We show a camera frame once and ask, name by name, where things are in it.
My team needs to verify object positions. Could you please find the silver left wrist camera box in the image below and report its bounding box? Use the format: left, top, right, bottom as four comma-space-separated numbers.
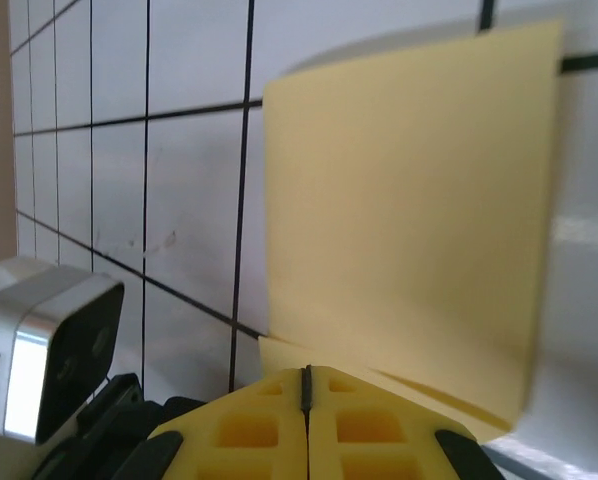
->
0, 255, 126, 447

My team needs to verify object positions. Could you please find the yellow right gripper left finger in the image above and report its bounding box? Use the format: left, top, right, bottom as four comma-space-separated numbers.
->
146, 367, 310, 480

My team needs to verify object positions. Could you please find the yellow cloth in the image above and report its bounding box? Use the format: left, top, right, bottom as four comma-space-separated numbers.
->
257, 18, 566, 434

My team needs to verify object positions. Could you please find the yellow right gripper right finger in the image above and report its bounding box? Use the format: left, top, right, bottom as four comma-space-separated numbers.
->
306, 364, 505, 480

